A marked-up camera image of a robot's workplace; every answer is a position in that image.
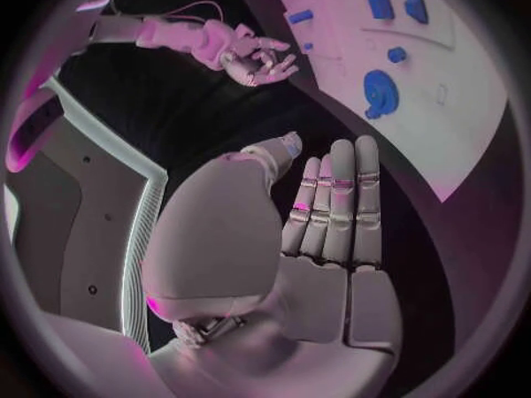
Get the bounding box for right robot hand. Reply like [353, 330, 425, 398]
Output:
[219, 26, 301, 88]

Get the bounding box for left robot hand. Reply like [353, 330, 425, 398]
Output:
[139, 131, 405, 398]

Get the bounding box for white task board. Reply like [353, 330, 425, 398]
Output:
[227, 0, 512, 204]

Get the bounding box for blue gear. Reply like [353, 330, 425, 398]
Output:
[363, 68, 402, 120]

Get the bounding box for blue square block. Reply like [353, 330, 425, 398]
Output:
[366, 0, 396, 21]

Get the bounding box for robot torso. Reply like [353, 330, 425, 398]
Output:
[1, 39, 170, 356]

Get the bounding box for blue rounded block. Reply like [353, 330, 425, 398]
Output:
[403, 0, 431, 26]

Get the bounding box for white cable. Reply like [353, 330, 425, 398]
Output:
[164, 0, 226, 25]

